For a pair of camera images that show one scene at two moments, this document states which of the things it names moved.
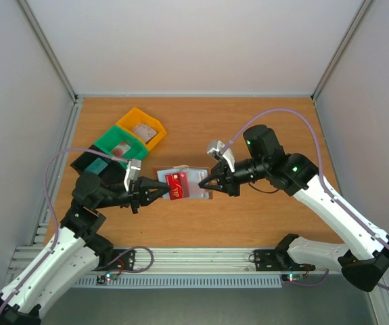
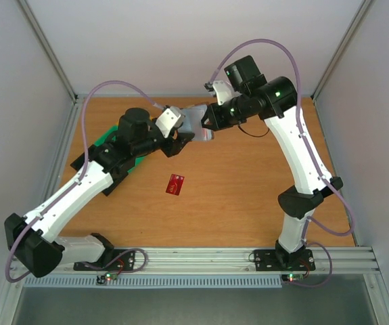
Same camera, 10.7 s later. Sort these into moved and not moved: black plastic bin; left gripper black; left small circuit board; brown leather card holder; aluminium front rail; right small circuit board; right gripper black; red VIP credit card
Moved: right gripper black; brown leather card holder; left gripper black; red VIP credit card
Not moved: aluminium front rail; black plastic bin; left small circuit board; right small circuit board
